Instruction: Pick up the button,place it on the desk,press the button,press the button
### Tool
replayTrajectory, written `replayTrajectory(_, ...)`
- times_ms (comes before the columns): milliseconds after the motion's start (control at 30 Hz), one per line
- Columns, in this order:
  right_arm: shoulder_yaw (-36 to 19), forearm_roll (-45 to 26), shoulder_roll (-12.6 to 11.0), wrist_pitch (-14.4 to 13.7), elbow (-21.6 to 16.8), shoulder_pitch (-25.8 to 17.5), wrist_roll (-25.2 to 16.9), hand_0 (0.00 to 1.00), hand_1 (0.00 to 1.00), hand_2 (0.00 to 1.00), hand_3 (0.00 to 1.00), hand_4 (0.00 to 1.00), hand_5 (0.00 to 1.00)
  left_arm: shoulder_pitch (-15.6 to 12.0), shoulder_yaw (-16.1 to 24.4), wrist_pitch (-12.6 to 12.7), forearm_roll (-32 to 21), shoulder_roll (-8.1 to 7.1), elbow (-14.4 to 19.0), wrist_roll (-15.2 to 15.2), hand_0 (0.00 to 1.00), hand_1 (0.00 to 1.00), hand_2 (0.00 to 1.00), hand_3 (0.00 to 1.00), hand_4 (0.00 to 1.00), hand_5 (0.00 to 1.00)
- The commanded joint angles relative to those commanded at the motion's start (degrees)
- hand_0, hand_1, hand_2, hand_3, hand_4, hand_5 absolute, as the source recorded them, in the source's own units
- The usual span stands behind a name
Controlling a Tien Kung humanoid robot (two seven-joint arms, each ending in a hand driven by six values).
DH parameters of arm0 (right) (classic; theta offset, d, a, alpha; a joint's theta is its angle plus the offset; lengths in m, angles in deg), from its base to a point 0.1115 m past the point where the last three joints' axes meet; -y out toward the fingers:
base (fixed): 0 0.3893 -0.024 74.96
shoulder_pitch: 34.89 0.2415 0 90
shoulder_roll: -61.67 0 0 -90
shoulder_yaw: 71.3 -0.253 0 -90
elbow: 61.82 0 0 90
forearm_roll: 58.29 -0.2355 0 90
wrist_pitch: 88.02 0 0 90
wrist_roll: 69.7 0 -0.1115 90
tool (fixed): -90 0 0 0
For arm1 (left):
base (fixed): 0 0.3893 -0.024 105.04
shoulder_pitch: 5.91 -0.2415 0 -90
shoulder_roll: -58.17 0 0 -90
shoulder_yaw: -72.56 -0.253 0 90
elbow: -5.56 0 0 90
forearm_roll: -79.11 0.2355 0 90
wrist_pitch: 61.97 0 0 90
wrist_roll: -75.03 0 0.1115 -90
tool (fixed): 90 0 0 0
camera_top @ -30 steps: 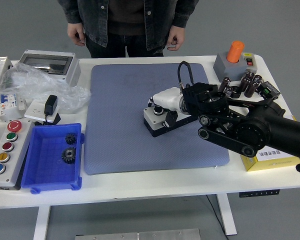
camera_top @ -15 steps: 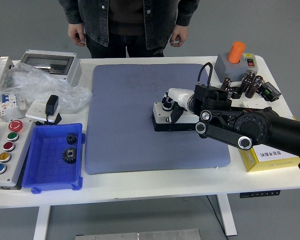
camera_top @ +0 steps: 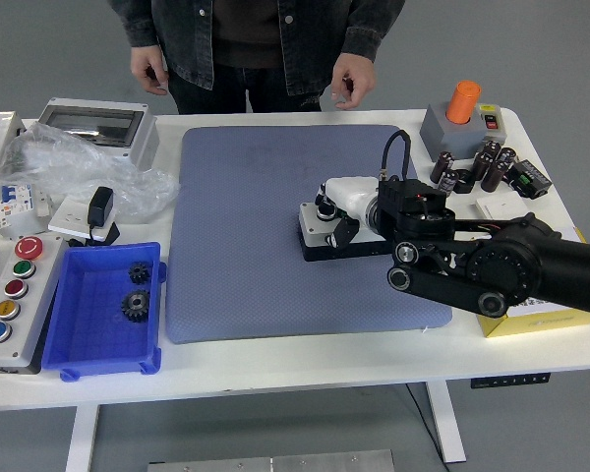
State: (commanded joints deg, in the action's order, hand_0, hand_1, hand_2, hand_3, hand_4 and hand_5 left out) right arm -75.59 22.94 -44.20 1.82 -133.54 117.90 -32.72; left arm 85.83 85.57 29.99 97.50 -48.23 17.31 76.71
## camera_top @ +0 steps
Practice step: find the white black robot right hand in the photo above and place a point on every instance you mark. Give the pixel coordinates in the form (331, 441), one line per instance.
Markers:
(349, 194)

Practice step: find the person's left hand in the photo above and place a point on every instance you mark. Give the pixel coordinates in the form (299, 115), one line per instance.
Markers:
(359, 78)

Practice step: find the person's right hand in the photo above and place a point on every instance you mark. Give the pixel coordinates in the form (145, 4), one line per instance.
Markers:
(147, 69)

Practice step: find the grey four-button control box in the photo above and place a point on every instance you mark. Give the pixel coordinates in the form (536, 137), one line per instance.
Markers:
(314, 232)

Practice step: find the person's left forearm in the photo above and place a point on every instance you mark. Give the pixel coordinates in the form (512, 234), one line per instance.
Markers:
(373, 29)

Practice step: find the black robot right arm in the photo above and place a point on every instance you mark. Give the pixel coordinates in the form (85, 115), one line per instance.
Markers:
(501, 265)

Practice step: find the person's right forearm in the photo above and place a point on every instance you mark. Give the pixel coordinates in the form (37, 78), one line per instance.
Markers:
(137, 24)

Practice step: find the grey five-button control box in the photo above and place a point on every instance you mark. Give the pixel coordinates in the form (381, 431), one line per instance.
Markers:
(27, 314)

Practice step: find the orange cylinder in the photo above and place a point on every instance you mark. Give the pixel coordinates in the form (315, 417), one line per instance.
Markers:
(462, 100)

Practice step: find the grey base block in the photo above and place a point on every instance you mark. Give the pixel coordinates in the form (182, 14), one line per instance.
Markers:
(447, 137)

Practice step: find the person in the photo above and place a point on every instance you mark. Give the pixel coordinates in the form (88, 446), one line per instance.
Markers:
(255, 29)

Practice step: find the black round component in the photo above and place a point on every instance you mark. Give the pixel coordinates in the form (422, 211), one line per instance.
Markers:
(464, 182)

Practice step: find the clear plastic bag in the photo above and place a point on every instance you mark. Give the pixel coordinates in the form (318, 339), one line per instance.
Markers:
(69, 162)

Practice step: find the blue-grey padded mat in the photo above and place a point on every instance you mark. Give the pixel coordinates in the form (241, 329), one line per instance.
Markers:
(236, 275)

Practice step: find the black power adapter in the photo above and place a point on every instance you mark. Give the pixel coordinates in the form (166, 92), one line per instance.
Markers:
(100, 206)

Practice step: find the white metal box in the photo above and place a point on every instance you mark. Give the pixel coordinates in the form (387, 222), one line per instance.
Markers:
(0, 142)

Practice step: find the white power socket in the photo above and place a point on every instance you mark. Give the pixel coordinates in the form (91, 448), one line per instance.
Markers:
(66, 216)

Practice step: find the black module with green terminal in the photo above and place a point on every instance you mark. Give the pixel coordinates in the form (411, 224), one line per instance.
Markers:
(528, 178)

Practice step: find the white circuit breaker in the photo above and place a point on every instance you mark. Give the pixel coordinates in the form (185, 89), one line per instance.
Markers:
(15, 199)

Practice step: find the small black gear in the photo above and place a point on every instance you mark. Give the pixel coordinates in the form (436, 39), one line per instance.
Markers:
(138, 273)

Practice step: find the yellow cardboard box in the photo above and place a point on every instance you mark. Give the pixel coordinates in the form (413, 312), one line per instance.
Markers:
(536, 324)

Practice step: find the large black gear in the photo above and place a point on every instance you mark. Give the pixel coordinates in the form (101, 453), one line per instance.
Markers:
(135, 306)

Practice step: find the black table control panel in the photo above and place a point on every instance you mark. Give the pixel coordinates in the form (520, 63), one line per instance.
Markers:
(509, 380)

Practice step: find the white table leg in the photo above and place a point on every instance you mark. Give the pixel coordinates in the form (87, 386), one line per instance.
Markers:
(81, 437)
(447, 423)

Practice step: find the blue plastic bin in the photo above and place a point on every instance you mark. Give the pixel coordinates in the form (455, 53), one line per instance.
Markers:
(93, 334)

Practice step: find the grey enclosure with clear lid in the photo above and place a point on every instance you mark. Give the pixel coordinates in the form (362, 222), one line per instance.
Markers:
(93, 123)

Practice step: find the yellow switch with red button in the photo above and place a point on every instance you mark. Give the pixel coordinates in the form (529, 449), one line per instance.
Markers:
(491, 123)

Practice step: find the white wall switch plate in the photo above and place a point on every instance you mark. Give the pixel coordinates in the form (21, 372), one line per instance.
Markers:
(499, 204)

